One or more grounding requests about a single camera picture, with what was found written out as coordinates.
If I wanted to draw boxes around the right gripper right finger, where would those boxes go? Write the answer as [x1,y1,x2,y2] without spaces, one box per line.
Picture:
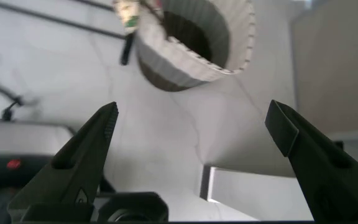
[264,99,358,222]

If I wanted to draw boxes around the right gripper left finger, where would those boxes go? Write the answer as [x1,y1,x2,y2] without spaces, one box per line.
[7,101,119,222]

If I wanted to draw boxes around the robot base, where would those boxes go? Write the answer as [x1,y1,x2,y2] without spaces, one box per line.
[0,119,170,222]

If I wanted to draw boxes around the black clothes rack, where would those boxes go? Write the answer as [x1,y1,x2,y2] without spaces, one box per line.
[0,0,135,66]

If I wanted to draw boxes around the white laundry basket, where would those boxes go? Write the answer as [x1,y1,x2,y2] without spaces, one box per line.
[135,0,256,93]

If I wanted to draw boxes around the cream printed garment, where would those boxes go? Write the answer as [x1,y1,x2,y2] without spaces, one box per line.
[112,0,141,34]

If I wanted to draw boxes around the black cable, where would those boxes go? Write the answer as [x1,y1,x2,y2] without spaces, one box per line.
[0,79,24,123]

